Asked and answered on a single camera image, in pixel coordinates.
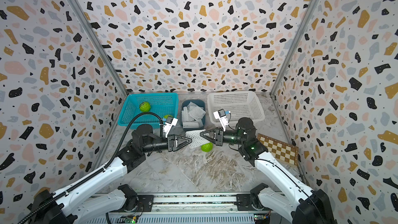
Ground green custard apple dark spots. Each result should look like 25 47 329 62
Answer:
139 101 151 113

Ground aluminium corner post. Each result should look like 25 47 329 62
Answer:
270 0 319 96
67 0 128 98

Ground dark blue net bin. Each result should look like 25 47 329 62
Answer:
180 99 207 131

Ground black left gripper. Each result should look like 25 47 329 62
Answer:
141 134 192 155

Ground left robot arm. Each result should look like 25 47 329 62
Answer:
20 124 192 224

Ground aluminium corner post right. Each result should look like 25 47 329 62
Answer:
270 0 319 96

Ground white plastic basket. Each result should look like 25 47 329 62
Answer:
207 91 265 126

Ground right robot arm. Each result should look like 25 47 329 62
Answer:
200 117 336 224

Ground white foam net sleeve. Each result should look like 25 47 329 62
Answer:
185 129 209 149

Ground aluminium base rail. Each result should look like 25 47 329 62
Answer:
83 191 327 224

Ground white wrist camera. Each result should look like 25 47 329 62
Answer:
213 109 231 132
163 115 178 138

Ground teal plastic basket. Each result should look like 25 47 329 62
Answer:
118 93 179 127

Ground black corrugated cable conduit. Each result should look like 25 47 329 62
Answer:
17 112 164 224

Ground wooden chessboard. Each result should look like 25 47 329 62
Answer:
257 134 299 167

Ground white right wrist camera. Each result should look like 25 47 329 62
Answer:
213 109 231 132

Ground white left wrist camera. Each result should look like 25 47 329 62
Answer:
163 115 178 138

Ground aluminium corner post left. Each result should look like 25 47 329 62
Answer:
67 0 128 98

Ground white foam nets pile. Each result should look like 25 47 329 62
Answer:
181 102 207 128

